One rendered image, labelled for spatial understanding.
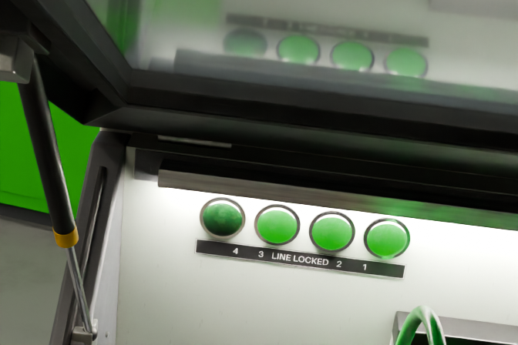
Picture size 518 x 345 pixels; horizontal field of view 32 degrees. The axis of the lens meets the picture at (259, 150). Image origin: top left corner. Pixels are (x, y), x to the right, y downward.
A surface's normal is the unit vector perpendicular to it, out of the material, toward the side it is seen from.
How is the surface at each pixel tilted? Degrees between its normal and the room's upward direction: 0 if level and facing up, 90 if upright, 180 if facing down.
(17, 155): 90
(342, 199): 90
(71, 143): 90
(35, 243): 0
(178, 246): 90
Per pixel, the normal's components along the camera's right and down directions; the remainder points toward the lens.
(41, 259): 0.11, -0.91
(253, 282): -0.07, 0.40
